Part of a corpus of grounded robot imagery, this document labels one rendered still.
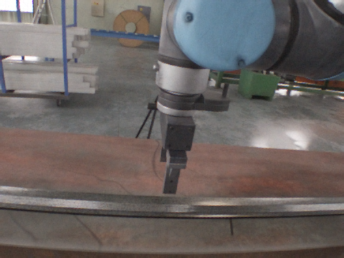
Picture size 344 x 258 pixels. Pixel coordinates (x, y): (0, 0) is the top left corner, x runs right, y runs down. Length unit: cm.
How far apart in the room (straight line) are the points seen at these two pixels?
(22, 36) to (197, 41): 303
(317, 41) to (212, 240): 41
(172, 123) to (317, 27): 23
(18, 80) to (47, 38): 66
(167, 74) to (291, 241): 46
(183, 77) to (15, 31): 295
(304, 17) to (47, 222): 55
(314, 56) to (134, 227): 44
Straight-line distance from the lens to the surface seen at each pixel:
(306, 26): 28
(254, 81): 468
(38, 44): 314
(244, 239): 55
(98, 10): 1229
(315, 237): 65
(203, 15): 22
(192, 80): 36
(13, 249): 57
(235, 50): 23
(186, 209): 55
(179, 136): 37
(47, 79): 320
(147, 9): 1229
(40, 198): 57
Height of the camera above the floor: 120
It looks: 26 degrees down
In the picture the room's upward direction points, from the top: 9 degrees clockwise
